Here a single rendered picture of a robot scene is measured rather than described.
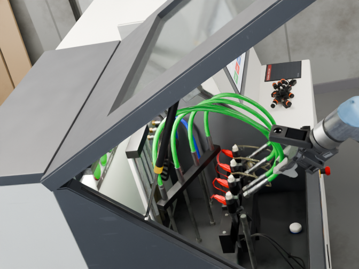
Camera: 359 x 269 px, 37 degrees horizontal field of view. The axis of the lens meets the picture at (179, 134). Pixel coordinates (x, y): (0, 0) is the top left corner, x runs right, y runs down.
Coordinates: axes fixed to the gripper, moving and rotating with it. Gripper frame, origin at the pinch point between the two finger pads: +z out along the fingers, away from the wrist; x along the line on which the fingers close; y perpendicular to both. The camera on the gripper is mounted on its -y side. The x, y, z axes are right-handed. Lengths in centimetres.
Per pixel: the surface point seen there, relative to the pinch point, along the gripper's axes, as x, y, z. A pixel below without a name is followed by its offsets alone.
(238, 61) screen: 62, -12, 32
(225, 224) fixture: -9.1, 0.7, 26.6
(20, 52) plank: 135, -117, 199
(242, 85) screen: 52, -8, 32
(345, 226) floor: 70, 93, 102
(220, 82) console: 34.9, -19.3, 18.4
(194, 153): 7.5, -17.6, 24.5
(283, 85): 70, 11, 37
